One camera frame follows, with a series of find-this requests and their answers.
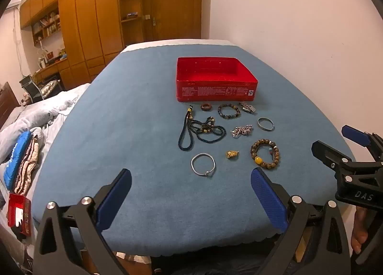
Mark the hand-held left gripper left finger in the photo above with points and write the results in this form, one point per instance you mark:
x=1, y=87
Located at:
x=115, y=200

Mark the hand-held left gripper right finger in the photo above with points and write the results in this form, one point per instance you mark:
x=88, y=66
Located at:
x=267, y=200

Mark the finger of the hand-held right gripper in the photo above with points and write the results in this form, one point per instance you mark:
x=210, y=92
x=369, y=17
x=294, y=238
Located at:
x=356, y=137
x=323, y=149

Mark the gold charm figurine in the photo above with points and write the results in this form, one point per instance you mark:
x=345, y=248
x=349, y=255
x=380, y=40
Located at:
x=231, y=154

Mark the thin silver bangle with bead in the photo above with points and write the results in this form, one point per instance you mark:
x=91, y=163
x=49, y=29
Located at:
x=206, y=173

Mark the red tin box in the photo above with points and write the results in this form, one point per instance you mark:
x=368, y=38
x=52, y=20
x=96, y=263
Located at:
x=215, y=92

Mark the person's right hand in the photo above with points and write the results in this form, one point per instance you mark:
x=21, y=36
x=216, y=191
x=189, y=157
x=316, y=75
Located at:
x=359, y=233

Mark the silver metal watch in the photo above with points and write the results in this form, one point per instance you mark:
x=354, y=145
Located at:
x=247, y=107

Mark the blue tablecloth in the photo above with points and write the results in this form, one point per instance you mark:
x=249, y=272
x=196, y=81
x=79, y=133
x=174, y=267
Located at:
x=134, y=113

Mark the folded striped clothes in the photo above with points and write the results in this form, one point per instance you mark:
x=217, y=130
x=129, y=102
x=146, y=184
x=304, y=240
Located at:
x=28, y=167

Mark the blue folded cloth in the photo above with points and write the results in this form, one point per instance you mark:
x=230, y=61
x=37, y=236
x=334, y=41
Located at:
x=16, y=158

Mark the grey bedding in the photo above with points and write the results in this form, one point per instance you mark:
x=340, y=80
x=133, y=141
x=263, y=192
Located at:
x=36, y=110

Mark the patterned cushion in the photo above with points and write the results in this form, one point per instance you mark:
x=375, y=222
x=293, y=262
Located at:
x=49, y=88

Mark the black office chair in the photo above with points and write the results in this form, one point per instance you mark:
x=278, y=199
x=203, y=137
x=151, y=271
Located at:
x=30, y=86

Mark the dark wooden headboard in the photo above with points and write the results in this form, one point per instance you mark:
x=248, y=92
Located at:
x=7, y=104

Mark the wooden desk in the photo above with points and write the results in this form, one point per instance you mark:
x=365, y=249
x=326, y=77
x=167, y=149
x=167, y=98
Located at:
x=51, y=70

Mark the white undercloth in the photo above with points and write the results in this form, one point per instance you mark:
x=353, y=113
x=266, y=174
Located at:
x=179, y=42

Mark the wooden open shelf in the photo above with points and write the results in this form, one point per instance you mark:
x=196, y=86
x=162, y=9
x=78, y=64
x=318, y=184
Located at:
x=131, y=30

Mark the wooden wardrobe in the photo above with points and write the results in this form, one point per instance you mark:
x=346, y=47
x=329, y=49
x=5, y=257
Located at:
x=83, y=24

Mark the row of books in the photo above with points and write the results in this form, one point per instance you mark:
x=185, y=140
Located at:
x=48, y=24

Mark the wooden door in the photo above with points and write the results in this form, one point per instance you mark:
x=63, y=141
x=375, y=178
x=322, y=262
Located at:
x=173, y=6

